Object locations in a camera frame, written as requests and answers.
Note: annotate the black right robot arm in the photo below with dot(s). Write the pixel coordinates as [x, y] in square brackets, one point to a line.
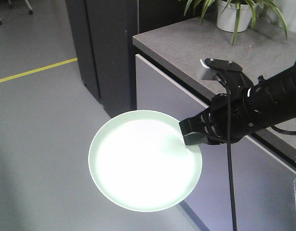
[245, 108]

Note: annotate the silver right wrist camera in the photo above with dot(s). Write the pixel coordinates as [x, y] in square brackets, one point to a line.
[205, 72]

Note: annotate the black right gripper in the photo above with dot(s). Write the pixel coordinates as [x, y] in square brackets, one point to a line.
[220, 123]

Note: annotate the potted green plant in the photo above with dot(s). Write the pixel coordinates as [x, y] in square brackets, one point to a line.
[236, 15]

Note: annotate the dark tall cabinet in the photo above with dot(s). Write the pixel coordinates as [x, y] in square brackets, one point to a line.
[102, 31]

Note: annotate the grey kitchen cabinet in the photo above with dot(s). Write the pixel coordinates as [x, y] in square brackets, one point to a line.
[264, 166]

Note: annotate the light green round plate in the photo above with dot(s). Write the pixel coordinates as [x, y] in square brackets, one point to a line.
[139, 161]

